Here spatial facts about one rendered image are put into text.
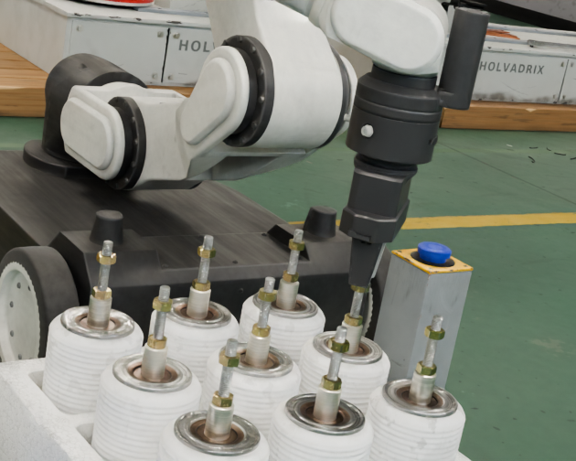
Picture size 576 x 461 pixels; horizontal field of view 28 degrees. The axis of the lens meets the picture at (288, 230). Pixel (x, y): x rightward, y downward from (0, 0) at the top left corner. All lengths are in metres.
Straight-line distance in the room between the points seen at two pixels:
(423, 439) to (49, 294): 0.56
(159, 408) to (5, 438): 0.23
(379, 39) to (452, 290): 0.39
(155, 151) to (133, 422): 0.70
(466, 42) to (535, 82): 3.00
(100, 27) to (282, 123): 1.73
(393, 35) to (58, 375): 0.47
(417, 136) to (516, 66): 2.92
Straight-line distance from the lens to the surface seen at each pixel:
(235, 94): 1.43
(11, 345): 1.61
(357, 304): 1.20
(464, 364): 1.92
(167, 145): 1.66
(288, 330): 1.27
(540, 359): 2.03
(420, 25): 1.08
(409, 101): 1.11
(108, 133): 1.73
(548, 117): 4.10
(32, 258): 1.50
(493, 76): 3.97
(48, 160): 1.97
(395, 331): 1.37
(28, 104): 3.02
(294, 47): 1.47
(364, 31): 1.08
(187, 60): 3.27
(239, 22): 1.50
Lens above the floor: 0.73
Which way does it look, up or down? 18 degrees down
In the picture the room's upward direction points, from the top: 10 degrees clockwise
